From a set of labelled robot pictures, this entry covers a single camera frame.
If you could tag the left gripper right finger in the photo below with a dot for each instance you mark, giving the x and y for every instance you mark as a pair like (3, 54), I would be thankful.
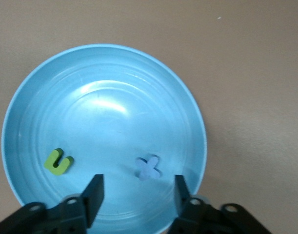
(200, 217)

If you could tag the green letter u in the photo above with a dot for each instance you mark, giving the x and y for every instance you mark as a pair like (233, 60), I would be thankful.
(50, 163)

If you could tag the blue plate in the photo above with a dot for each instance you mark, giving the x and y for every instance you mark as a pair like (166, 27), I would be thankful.
(102, 109)

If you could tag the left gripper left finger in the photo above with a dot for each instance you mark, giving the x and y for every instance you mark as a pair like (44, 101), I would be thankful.
(73, 214)

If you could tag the brown table cover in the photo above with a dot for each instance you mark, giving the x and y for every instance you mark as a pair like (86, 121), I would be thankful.
(236, 73)

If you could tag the blue letter x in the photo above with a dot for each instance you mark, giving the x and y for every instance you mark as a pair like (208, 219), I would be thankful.
(148, 168)

